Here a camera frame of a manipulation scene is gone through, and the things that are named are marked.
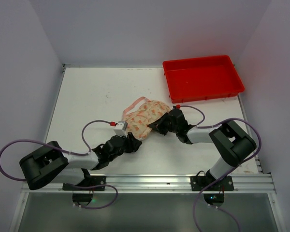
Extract floral mesh laundry bag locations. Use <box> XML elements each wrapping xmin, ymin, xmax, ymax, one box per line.
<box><xmin>122</xmin><ymin>97</ymin><xmax>171</xmax><ymax>141</ymax></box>

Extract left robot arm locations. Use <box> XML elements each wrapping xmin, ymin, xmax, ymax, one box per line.
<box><xmin>19</xmin><ymin>132</ymin><xmax>142</xmax><ymax>190</ymax></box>

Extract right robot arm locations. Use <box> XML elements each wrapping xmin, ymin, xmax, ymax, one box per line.
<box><xmin>148</xmin><ymin>109</ymin><xmax>257</xmax><ymax>191</ymax></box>

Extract red plastic tray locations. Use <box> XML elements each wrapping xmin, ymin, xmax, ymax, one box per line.
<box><xmin>162</xmin><ymin>55</ymin><xmax>245</xmax><ymax>103</ymax></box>

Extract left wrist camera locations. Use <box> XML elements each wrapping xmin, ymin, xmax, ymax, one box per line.
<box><xmin>110</xmin><ymin>121</ymin><xmax>128</xmax><ymax>137</ymax></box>

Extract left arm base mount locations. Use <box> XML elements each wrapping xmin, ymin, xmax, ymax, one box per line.
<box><xmin>62</xmin><ymin>175</ymin><xmax>106</xmax><ymax>191</ymax></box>

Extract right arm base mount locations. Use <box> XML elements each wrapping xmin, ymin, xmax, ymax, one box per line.
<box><xmin>190</xmin><ymin>171</ymin><xmax>234</xmax><ymax>192</ymax></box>

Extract aluminium front rail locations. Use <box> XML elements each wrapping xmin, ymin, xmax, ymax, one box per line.
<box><xmin>21</xmin><ymin>173</ymin><xmax>277</xmax><ymax>194</ymax></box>

